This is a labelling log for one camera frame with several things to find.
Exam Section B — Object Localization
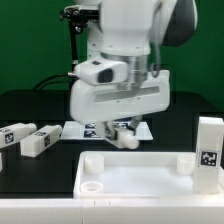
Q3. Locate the white marker base sheet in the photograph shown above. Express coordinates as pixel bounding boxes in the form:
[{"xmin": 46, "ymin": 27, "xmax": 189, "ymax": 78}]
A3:
[{"xmin": 61, "ymin": 121, "xmax": 153, "ymax": 141}]

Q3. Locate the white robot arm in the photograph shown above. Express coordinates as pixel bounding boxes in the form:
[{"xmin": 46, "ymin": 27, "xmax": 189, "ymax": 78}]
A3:
[{"xmin": 70, "ymin": 0, "xmax": 198, "ymax": 149}]

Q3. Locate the black camera on stand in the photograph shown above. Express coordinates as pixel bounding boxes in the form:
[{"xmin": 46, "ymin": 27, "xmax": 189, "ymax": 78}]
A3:
[{"xmin": 59, "ymin": 5, "xmax": 99, "ymax": 69}]

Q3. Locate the black cable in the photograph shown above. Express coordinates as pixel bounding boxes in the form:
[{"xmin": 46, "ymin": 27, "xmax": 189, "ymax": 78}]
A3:
[{"xmin": 32, "ymin": 73, "xmax": 78, "ymax": 91}]

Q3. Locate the white front fence bar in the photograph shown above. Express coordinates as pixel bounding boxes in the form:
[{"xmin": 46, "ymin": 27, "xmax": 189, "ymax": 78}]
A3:
[{"xmin": 0, "ymin": 197, "xmax": 224, "ymax": 224}]

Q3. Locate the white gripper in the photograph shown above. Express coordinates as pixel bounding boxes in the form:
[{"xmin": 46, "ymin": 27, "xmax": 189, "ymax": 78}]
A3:
[{"xmin": 70, "ymin": 58, "xmax": 170, "ymax": 140}]

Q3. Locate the white square desk top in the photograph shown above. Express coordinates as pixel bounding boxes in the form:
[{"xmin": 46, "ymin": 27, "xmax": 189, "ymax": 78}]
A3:
[{"xmin": 73, "ymin": 150, "xmax": 224, "ymax": 201}]

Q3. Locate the white left fence piece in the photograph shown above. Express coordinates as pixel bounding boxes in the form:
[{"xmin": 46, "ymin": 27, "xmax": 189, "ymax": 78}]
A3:
[{"xmin": 0, "ymin": 153, "xmax": 3, "ymax": 173}]

